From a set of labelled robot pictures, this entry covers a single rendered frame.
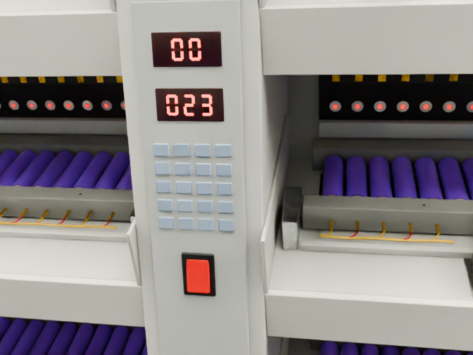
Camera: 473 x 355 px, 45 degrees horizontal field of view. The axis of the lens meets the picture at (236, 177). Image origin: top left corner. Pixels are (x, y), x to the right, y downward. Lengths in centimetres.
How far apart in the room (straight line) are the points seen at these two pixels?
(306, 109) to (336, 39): 21
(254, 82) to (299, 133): 22
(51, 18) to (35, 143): 23
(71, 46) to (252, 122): 13
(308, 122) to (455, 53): 23
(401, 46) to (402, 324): 20
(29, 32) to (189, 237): 18
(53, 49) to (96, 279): 18
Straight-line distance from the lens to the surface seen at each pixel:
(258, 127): 38
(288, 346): 65
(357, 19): 37
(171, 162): 40
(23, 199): 54
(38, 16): 42
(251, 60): 38
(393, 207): 47
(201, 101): 38
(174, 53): 38
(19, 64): 44
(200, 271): 42
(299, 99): 58
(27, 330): 71
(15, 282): 50
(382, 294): 43
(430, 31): 38
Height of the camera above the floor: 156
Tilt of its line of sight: 18 degrees down
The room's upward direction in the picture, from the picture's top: 2 degrees counter-clockwise
